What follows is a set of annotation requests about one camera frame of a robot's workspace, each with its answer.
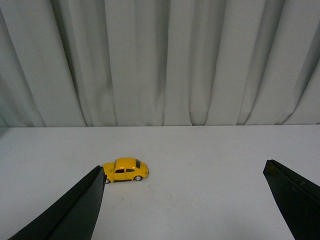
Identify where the yellow beetle toy car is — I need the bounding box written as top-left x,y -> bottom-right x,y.
102,157 -> 150,184

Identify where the grey pleated curtain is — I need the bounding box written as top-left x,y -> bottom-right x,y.
0,0 -> 320,127

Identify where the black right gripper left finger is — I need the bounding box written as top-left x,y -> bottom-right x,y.
10,165 -> 105,240

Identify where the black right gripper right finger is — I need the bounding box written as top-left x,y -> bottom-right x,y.
263,159 -> 320,240

